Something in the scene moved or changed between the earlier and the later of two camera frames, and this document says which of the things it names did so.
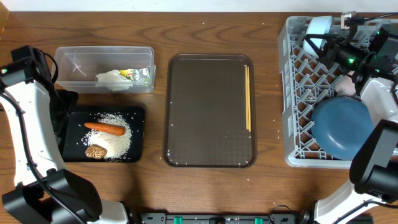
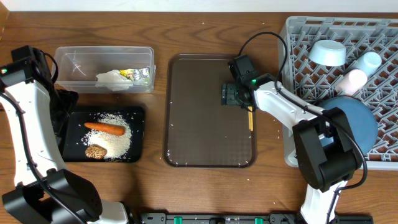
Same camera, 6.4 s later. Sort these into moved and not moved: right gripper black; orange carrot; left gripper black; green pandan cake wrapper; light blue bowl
Moved: right gripper black; light blue bowl
Not moved: green pandan cake wrapper; orange carrot; left gripper black
